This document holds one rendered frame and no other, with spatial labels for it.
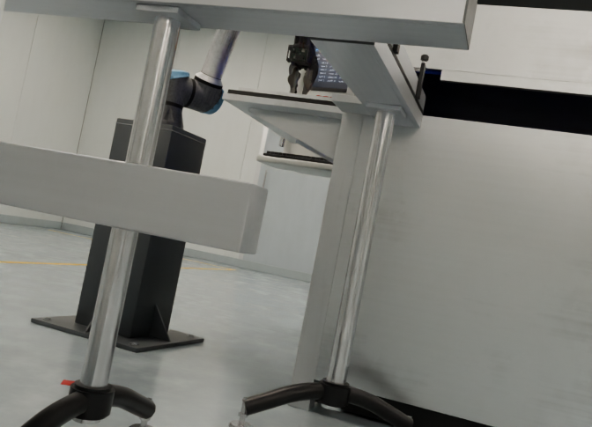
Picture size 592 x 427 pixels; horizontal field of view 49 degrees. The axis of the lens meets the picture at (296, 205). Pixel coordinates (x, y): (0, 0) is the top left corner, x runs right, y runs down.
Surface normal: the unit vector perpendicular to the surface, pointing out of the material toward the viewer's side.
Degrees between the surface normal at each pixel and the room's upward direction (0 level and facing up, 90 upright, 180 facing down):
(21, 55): 90
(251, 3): 90
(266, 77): 90
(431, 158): 90
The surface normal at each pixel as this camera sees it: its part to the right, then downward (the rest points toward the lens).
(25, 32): 0.93, 0.16
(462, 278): -0.30, -0.11
